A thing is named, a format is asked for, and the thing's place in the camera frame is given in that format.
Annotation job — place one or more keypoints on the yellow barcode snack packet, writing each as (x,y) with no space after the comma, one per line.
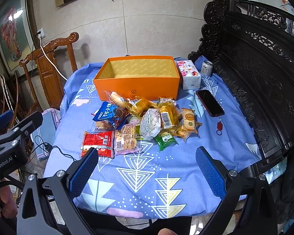
(168,113)

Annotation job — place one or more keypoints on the black smartphone red case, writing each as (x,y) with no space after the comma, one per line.
(212,106)

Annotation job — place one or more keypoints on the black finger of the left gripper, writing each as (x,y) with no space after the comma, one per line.
(29,124)

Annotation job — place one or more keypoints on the white beverage can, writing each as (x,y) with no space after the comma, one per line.
(207,68)

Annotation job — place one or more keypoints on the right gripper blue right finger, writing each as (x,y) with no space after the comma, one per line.
(211,174)

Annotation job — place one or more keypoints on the wall power outlet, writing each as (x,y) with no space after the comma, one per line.
(40,33)

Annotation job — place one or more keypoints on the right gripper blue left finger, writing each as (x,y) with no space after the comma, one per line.
(80,171)

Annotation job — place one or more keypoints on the carved wooden chair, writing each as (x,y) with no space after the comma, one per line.
(48,71)

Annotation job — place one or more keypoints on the blue snack packet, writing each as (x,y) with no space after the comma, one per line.
(110,113)

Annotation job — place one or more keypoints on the red flower framed painting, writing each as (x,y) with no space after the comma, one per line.
(15,36)

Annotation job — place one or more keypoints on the floral tissue pack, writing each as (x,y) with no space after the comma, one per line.
(190,76)

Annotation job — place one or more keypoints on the clear white candy bag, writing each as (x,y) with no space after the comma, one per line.
(150,125)

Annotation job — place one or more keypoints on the pink round cracker pack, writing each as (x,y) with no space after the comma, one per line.
(125,141)

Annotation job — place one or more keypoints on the orange label biscuit pack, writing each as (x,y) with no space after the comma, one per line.
(188,124)

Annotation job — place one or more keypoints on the red key fob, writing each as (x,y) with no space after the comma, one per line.
(219,127)

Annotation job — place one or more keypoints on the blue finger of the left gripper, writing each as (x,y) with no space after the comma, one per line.
(6,118)

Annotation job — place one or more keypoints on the green small snack packet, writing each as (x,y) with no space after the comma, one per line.
(165,139)

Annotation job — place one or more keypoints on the yellow cake packet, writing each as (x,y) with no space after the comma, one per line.
(139,105)

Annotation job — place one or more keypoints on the blue patterned tablecloth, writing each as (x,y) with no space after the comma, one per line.
(152,183)

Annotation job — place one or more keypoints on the red snack packet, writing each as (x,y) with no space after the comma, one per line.
(102,141)

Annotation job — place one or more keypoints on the person's left hand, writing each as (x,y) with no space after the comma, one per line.
(9,209)

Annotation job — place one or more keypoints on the orange cardboard box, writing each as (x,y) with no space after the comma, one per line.
(150,77)

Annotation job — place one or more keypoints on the clear bread roll packet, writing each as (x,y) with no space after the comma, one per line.
(117,99)

